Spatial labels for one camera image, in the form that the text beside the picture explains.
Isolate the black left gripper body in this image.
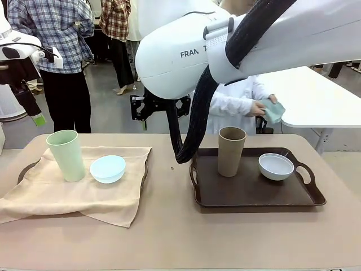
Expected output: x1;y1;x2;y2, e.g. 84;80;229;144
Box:
0;58;39;86

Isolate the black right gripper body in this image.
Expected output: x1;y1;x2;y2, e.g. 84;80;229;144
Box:
143;90;182;114

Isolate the tall light green cup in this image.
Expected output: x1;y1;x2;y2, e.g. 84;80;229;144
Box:
46;129;86;182

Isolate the tall tan brown cup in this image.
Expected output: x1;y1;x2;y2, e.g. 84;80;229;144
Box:
218;126;247;178

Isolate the light blue bowl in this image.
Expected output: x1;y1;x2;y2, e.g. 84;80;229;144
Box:
89;155;126;185

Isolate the beige cloth mat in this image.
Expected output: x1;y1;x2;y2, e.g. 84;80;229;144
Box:
0;146;153;229

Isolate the grey-green cloth mat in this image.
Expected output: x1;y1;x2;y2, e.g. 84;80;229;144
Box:
261;98;287;124

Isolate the white bowl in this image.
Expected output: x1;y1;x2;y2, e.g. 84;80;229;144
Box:
258;152;295;181

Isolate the person's right forearm white sleeve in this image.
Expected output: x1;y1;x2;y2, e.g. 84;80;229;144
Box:
210;93;254;117

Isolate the person's right hand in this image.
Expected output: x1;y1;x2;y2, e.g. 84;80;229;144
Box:
249;100;267;117

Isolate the white air purifier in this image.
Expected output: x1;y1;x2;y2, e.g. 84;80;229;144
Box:
0;83;28;123

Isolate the person in white hooded jacket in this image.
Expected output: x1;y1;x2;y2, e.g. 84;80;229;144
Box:
210;75;271;135

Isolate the bystander in blue plaid shirt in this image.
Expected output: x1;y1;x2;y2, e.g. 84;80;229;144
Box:
7;0;95;134

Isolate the bystander in red plaid shirt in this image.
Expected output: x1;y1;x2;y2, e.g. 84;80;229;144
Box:
99;0;136;97

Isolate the white side table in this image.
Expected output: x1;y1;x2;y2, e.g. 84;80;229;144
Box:
253;66;361;155

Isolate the black braided cable sleeve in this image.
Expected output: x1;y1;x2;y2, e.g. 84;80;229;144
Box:
166;0;298;165

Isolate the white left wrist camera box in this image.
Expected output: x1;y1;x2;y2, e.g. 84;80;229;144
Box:
29;46;64;69

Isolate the dark brown handled tray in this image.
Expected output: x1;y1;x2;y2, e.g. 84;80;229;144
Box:
189;146;327;209
16;152;149;218

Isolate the black handled container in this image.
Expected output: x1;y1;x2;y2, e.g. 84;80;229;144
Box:
255;116;274;134

